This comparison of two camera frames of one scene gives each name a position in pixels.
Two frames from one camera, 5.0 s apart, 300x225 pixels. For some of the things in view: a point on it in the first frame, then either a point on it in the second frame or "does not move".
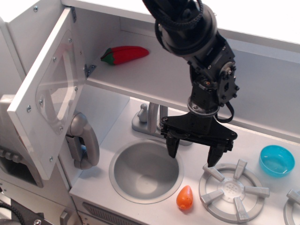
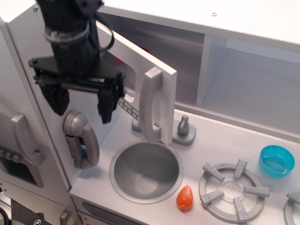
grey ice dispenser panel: [15, 164] does not move
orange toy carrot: [184, 198] does not move
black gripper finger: [215, 153] -> [109, 91]
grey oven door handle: [63, 218] does not move
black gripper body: [205, 129] -> [77, 64]
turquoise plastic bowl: [276, 161] does not move
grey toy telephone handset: [82, 142] does not move
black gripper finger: [172, 144] -> [56, 96]
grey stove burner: [232, 192] does not move
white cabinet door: [40, 111] -> [155, 86]
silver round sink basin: [143, 171] does not move
